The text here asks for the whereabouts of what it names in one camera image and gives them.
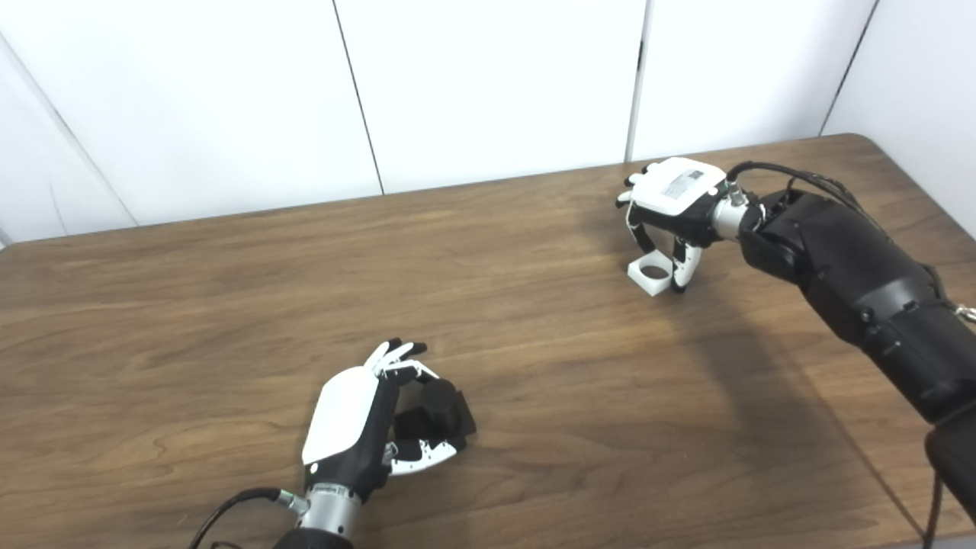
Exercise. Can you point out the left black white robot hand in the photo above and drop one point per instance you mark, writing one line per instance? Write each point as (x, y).
(343, 412)

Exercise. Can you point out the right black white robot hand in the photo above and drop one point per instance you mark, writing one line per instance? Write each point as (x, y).
(675, 191)

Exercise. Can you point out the black peg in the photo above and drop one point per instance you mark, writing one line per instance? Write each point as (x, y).
(438, 408)

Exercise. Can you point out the white square piece with hole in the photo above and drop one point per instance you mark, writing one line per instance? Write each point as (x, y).
(648, 284)

